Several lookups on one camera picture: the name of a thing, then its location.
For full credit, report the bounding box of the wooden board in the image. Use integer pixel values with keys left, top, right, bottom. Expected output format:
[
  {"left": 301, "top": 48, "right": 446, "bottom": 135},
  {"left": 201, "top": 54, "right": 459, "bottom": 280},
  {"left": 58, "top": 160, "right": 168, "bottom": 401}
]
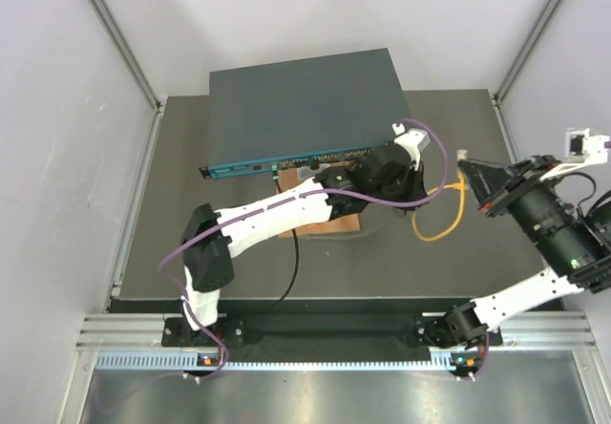
[{"left": 278, "top": 169, "right": 361, "bottom": 238}]

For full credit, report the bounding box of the dark grey network switch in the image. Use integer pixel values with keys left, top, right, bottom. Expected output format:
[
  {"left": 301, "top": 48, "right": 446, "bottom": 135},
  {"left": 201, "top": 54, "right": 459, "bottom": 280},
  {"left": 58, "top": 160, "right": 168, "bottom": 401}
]
[{"left": 200, "top": 49, "right": 411, "bottom": 180}]

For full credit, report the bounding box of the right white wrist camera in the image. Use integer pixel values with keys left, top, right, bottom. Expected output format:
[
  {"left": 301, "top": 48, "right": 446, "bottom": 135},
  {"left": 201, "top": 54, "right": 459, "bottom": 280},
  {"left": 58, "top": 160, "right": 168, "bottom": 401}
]
[{"left": 540, "top": 128, "right": 610, "bottom": 180}]

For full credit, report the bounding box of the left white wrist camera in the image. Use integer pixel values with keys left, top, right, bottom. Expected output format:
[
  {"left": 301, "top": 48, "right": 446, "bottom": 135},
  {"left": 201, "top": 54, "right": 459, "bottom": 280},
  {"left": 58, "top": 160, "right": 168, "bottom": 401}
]
[{"left": 392, "top": 123, "right": 430, "bottom": 170}]

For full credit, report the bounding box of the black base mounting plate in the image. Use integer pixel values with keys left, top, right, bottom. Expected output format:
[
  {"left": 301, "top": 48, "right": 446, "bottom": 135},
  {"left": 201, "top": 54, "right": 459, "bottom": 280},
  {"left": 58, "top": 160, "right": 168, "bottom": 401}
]
[{"left": 162, "top": 298, "right": 494, "bottom": 349}]

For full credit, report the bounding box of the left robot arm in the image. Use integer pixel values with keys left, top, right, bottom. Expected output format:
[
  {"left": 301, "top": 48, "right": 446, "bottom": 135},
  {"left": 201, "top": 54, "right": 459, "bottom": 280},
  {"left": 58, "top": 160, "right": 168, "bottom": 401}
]
[{"left": 181, "top": 140, "right": 427, "bottom": 345}]

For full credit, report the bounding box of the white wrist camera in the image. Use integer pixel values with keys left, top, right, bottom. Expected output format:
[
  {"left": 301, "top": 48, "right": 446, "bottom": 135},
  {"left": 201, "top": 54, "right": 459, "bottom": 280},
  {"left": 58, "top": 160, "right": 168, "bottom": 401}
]
[
  {"left": 540, "top": 128, "right": 610, "bottom": 180},
  {"left": 392, "top": 123, "right": 430, "bottom": 170}
]

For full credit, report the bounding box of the long black teal-plug cable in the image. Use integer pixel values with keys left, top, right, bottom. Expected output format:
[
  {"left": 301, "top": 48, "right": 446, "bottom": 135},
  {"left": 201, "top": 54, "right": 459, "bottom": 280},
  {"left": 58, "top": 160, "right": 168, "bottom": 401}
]
[{"left": 217, "top": 175, "right": 301, "bottom": 318}]

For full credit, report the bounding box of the yellow ethernet cable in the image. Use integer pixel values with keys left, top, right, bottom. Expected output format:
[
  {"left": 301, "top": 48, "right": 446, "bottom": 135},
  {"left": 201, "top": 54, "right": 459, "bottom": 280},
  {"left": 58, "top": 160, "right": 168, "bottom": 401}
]
[{"left": 411, "top": 171, "right": 467, "bottom": 242}]

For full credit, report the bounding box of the grey slotted cable duct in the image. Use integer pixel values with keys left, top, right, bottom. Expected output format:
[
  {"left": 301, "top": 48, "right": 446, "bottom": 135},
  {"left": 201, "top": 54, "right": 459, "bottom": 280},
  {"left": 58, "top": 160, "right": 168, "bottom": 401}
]
[{"left": 95, "top": 351, "right": 481, "bottom": 371}]

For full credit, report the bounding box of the small clear plastic piece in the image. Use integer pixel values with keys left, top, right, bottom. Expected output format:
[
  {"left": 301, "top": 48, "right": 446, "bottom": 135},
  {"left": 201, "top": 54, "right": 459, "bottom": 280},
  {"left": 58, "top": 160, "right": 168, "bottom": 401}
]
[{"left": 296, "top": 166, "right": 319, "bottom": 180}]

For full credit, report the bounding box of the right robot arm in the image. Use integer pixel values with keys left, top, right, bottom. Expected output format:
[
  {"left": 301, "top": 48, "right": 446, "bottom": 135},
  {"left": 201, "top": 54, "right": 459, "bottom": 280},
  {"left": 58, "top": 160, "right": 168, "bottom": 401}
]
[{"left": 417, "top": 155, "right": 610, "bottom": 349}]

